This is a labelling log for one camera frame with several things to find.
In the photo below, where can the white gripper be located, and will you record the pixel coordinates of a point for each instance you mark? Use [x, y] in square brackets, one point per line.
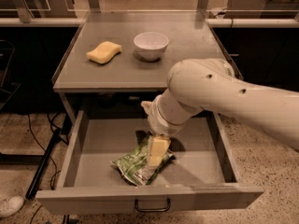
[158, 122]

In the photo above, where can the green jalapeno chip bag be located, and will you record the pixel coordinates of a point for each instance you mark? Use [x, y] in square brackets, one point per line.
[134, 167]

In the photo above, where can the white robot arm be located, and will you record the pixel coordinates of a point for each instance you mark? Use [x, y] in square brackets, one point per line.
[197, 85]

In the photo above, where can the grey open drawer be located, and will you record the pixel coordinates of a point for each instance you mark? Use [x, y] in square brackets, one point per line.
[201, 173]

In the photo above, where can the grey cabinet counter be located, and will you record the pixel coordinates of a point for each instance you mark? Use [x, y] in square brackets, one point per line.
[189, 34]

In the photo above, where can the white ceramic bowl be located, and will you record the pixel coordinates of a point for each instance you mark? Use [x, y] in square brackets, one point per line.
[151, 46]

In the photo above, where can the yellow sponge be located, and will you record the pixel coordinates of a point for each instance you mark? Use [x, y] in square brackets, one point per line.
[104, 52]

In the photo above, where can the black pole on floor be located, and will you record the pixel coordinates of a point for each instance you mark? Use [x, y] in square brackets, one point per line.
[33, 188]

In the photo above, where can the white sneaker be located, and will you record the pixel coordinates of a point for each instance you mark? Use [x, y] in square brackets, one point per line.
[11, 206]

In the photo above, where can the dark metal drawer handle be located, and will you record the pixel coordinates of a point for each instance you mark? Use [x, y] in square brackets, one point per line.
[152, 207]

